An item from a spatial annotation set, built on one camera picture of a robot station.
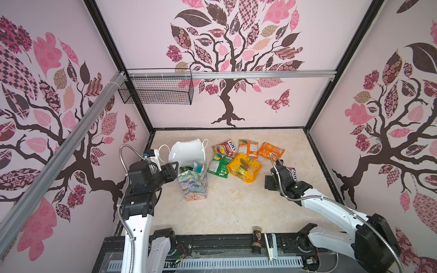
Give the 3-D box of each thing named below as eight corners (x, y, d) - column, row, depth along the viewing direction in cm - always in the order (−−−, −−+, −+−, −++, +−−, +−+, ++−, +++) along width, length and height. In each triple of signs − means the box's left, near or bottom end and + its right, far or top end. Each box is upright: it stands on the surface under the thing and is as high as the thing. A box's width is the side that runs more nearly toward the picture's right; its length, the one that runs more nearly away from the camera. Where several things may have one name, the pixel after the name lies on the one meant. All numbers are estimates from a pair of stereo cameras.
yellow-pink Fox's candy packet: (219, 161, 105) (219, 157, 102) (213, 150, 111) (212, 146, 108) (237, 154, 109) (238, 150, 106) (230, 143, 115) (230, 139, 111)
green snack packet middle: (208, 171, 99) (208, 168, 97) (216, 155, 107) (216, 152, 104) (226, 178, 96) (227, 175, 94) (234, 160, 104) (234, 157, 102)
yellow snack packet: (226, 172, 99) (226, 167, 95) (237, 157, 106) (237, 151, 102) (251, 186, 94) (252, 181, 89) (260, 169, 101) (262, 164, 96)
